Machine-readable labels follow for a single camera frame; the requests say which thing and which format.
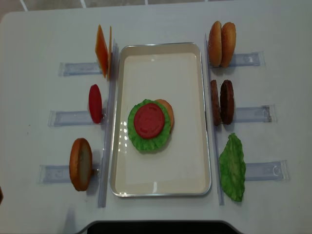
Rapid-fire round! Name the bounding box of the brown meat patty thin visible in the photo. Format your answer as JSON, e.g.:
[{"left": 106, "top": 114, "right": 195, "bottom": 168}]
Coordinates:
[{"left": 210, "top": 80, "right": 221, "bottom": 126}]

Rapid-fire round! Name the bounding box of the red tomato slice on tray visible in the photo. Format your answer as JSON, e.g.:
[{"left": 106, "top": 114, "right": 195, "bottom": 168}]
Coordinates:
[{"left": 134, "top": 103, "right": 165, "bottom": 139}]

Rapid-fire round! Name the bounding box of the green lettuce leaf on tray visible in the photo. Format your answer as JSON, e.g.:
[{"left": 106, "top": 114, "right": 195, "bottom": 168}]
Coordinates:
[{"left": 128, "top": 99, "right": 171, "bottom": 152}]

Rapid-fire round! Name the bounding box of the red tomato slice standing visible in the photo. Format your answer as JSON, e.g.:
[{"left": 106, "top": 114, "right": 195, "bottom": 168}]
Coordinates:
[{"left": 88, "top": 84, "right": 103, "bottom": 124}]

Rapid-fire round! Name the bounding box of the dark brown meat patty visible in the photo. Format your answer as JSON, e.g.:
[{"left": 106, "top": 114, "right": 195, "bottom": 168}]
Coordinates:
[{"left": 220, "top": 80, "right": 234, "bottom": 125}]

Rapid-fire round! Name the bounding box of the orange cheese slice outer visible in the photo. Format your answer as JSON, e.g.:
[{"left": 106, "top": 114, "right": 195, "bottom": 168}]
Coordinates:
[{"left": 95, "top": 25, "right": 108, "bottom": 78}]

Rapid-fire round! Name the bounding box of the green lettuce leaf standing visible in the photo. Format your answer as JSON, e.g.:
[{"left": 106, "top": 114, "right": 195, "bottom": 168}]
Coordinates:
[{"left": 219, "top": 133, "right": 246, "bottom": 202}]

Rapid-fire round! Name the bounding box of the clear holder for tomato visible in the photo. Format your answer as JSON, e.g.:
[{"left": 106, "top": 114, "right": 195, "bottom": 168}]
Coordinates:
[{"left": 48, "top": 111, "right": 95, "bottom": 127}]

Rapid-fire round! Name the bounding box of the clear holder for cheese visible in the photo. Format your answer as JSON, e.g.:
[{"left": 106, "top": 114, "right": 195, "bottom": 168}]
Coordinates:
[{"left": 58, "top": 62, "right": 102, "bottom": 77}]

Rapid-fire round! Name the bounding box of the clear holder for patties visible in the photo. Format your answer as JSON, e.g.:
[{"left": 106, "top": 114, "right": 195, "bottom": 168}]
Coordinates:
[{"left": 233, "top": 105, "right": 277, "bottom": 123}]

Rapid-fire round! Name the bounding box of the clear holder for lettuce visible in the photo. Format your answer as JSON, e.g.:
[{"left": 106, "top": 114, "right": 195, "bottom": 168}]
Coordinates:
[{"left": 245, "top": 160, "right": 289, "bottom": 181}]

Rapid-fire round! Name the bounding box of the bun slice on tray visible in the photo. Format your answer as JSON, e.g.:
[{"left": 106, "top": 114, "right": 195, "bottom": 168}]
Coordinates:
[{"left": 156, "top": 99, "right": 175, "bottom": 132}]

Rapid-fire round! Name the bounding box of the white rectangular metal tray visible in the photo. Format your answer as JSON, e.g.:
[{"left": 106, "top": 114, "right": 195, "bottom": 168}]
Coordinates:
[{"left": 110, "top": 42, "right": 212, "bottom": 197}]

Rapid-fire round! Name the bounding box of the bun slice standing left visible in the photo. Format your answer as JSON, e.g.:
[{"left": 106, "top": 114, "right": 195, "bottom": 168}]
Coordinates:
[{"left": 69, "top": 138, "right": 93, "bottom": 191}]

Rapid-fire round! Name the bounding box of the sesame bun top standing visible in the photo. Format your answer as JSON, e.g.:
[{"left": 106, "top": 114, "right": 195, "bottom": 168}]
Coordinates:
[{"left": 208, "top": 21, "right": 222, "bottom": 67}]

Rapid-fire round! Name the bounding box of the plain bun slice standing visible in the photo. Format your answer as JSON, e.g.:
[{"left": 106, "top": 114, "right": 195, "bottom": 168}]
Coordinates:
[{"left": 220, "top": 22, "right": 236, "bottom": 68}]

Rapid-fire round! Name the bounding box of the clear holder for buns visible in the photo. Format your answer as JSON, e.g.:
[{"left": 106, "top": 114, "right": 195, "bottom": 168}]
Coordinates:
[{"left": 211, "top": 51, "right": 265, "bottom": 69}]

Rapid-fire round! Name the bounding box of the clear holder for left bun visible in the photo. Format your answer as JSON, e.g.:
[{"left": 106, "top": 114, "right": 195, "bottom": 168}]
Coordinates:
[{"left": 37, "top": 165, "right": 71, "bottom": 184}]

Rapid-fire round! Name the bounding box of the left clear acrylic rack rail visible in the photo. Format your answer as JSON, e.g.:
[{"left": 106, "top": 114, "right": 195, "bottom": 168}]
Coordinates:
[{"left": 98, "top": 39, "right": 119, "bottom": 208}]

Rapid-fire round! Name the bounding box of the clear acrylic rack rail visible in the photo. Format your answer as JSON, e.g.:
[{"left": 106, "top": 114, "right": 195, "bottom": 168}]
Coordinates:
[
  {"left": 98, "top": 39, "right": 119, "bottom": 208},
  {"left": 204, "top": 34, "right": 224, "bottom": 206}
]

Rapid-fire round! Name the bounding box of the right clear acrylic rack rail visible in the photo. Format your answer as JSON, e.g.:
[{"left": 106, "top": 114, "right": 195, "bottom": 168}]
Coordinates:
[{"left": 204, "top": 34, "right": 224, "bottom": 206}]

